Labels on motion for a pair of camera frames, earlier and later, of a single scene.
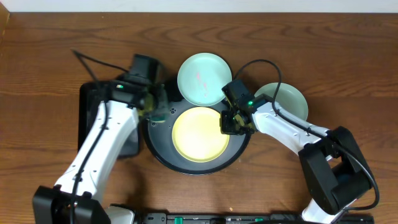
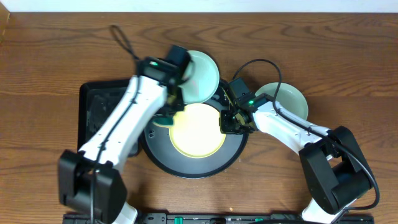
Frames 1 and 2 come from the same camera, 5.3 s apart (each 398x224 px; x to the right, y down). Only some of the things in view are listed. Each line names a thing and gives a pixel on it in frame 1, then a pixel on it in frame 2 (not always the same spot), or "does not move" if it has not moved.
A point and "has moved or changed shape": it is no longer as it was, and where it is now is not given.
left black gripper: [158, 109] → [173, 106]
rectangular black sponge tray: [89, 101] does not move
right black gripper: [226, 129] does not move
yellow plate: [196, 135] does not move
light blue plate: [289, 98] does not move
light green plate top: [201, 77] has moved or changed shape
